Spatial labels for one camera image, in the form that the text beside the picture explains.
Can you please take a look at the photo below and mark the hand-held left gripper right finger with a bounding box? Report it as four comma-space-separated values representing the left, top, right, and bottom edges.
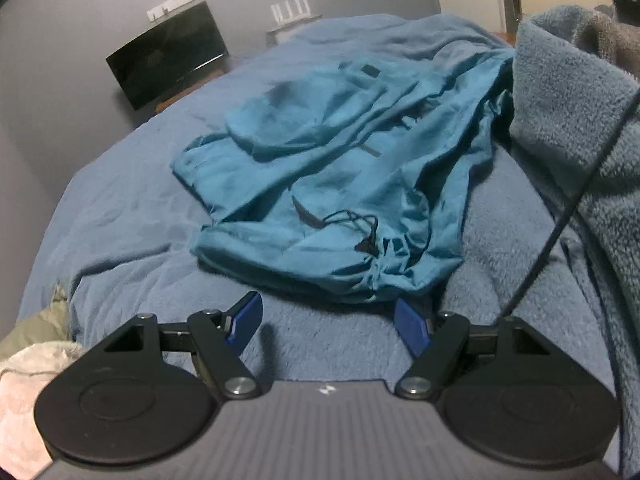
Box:
392, 297, 551, 401

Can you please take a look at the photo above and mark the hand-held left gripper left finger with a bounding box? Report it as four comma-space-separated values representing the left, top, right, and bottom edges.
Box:
92, 291, 264, 401

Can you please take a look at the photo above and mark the teal zip jacket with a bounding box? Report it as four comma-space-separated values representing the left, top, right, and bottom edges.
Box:
171, 47, 516, 305

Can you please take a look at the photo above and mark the blue bed sheet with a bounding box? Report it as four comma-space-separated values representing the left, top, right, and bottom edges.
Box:
17, 14, 516, 351

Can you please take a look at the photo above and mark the olive green cloth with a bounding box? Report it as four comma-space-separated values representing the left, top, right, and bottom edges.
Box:
0, 284, 76, 361

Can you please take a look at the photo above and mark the wooden television stand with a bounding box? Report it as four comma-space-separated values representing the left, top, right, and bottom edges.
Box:
155, 66, 232, 114

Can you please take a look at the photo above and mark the pale pink fluffy cloth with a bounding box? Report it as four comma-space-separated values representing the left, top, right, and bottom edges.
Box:
0, 341, 85, 480

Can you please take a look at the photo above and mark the black flat screen television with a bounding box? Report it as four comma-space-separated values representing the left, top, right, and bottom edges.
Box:
106, 1, 230, 111

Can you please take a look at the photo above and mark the white router with antennas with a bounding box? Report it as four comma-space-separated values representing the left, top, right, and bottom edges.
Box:
270, 0, 312, 26

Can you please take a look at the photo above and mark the grey fleece cloth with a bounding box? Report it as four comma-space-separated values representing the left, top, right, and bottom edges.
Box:
572, 7, 633, 63

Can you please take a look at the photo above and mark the black cable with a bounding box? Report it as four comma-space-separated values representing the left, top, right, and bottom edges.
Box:
502, 92, 640, 321

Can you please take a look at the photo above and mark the white wall power strip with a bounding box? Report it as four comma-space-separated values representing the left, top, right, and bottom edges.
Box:
147, 0, 195, 20

